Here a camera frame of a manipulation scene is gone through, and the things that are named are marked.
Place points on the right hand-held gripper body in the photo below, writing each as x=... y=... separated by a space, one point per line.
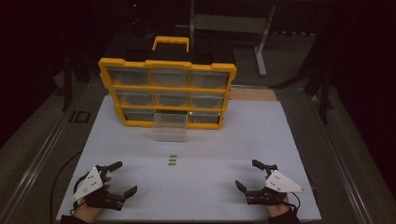
x=281 y=184

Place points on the white table cover sheet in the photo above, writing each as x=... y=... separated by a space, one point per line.
x=202 y=186

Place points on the grid of clear organizer drawers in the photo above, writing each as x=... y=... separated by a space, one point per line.
x=207 y=80

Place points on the person's left hand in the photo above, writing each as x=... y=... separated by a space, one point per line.
x=84 y=213

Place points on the black stand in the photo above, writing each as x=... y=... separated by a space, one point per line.
x=323 y=93
x=67 y=84

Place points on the small green block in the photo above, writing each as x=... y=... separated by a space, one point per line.
x=172 y=164

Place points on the clear plastic drawer box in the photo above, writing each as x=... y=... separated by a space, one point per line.
x=169 y=132

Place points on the grey metal rail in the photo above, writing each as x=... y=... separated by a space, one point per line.
x=345 y=168
x=31 y=168

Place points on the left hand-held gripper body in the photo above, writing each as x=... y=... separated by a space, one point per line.
x=90 y=184

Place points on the grey metal table frame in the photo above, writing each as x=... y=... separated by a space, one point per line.
x=230 y=23

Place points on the person's right hand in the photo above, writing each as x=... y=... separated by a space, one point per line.
x=277 y=210

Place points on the yellow black drawer organizer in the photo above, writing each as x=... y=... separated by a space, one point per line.
x=168 y=89

